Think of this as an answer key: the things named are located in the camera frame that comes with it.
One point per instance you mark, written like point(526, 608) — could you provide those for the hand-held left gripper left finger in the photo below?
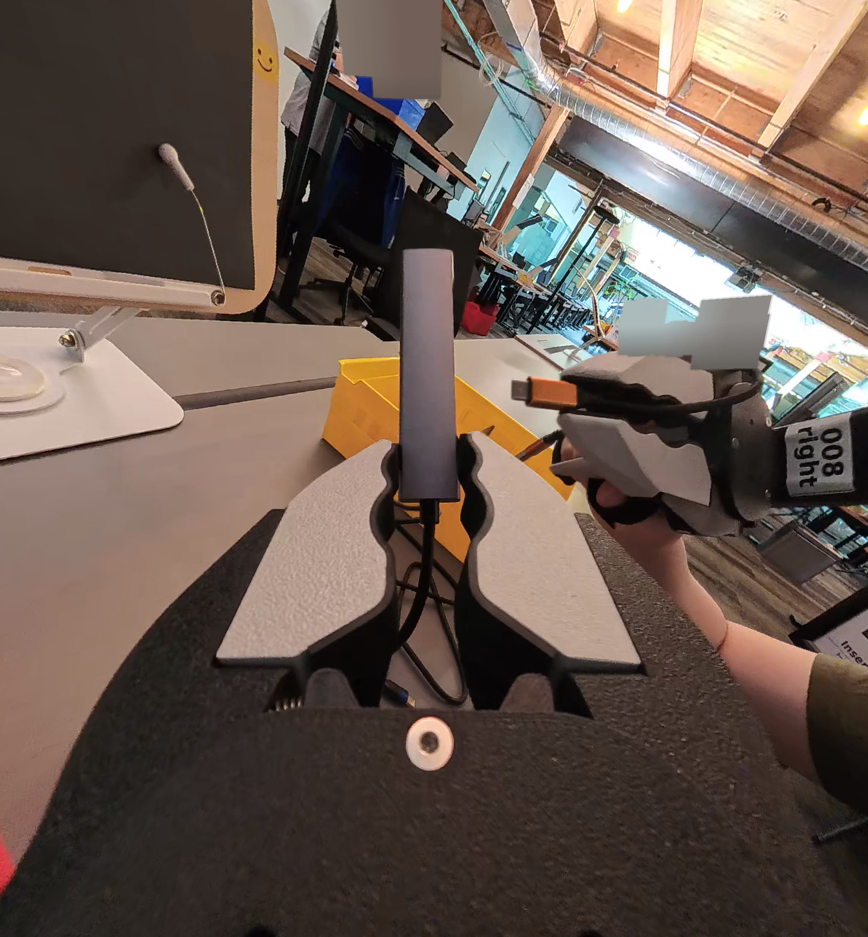
point(309, 578)

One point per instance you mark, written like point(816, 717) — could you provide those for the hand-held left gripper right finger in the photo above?
point(544, 578)

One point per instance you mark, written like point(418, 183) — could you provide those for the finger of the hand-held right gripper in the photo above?
point(639, 457)
point(661, 384)

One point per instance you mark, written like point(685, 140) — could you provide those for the yellow plastic bin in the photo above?
point(361, 410)

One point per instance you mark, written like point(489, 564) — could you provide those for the grey usb hub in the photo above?
point(427, 366)

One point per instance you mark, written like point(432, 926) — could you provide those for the person's right forearm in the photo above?
point(756, 681)

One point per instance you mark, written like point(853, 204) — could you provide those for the person's right hand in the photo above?
point(654, 556)

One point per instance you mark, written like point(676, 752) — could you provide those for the black white marker sign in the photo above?
point(866, 637)

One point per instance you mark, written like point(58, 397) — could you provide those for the brown standing desk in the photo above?
point(375, 110)

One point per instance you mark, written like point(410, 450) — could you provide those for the metal rod with white cap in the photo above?
point(170, 157)

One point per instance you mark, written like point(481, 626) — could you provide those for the black wooden backdrop board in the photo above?
point(75, 110)

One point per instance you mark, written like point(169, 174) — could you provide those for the long silver spiral duct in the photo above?
point(697, 157)

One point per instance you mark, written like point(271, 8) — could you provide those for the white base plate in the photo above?
point(97, 410)

